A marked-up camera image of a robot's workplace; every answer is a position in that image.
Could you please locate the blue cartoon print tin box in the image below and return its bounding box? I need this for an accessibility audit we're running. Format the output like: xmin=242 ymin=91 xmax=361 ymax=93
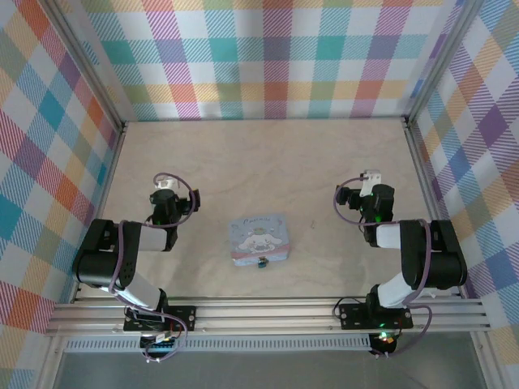
xmin=229 ymin=213 xmax=294 ymax=267

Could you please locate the plaid backdrop cloth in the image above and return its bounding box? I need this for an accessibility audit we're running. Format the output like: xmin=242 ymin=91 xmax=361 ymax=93
xmin=79 ymin=0 xmax=459 ymax=122
xmin=0 ymin=0 xmax=118 ymax=389
xmin=413 ymin=0 xmax=519 ymax=329

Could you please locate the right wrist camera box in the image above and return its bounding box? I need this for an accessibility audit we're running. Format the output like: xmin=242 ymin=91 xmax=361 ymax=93
xmin=359 ymin=169 xmax=383 ymax=199

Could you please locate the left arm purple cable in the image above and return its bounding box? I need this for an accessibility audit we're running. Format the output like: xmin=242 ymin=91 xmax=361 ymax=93
xmin=108 ymin=172 xmax=202 ymax=305

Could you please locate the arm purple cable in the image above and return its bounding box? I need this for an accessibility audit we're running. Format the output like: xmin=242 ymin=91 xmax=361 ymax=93
xmin=332 ymin=173 xmax=433 ymax=357
xmin=108 ymin=172 xmax=202 ymax=305

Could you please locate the aluminium side rail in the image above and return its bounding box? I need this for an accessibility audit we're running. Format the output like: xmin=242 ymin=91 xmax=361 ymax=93
xmin=403 ymin=116 xmax=467 ymax=301
xmin=72 ymin=121 xmax=129 ymax=303

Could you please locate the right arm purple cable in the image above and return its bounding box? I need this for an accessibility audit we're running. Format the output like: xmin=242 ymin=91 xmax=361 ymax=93
xmin=332 ymin=173 xmax=433 ymax=357

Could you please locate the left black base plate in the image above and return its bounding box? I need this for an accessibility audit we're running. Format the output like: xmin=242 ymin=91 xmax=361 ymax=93
xmin=122 ymin=305 xmax=199 ymax=332

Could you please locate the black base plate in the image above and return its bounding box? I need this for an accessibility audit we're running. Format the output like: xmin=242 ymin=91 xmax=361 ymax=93
xmin=337 ymin=302 xmax=414 ymax=330
xmin=122 ymin=305 xmax=199 ymax=332

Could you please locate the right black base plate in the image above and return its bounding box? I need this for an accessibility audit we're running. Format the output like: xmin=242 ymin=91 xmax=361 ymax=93
xmin=337 ymin=302 xmax=414 ymax=330

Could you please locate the long aluminium base rail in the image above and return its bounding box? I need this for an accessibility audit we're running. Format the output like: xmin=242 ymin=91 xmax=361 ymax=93
xmin=43 ymin=297 xmax=492 ymax=336

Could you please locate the aluminium frame post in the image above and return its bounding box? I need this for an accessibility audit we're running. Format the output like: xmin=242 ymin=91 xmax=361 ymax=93
xmin=42 ymin=0 xmax=129 ymax=133
xmin=405 ymin=0 xmax=486 ymax=125

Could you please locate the grey slotted cable duct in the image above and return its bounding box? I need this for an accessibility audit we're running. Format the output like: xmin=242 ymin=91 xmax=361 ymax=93
xmin=63 ymin=334 xmax=373 ymax=353

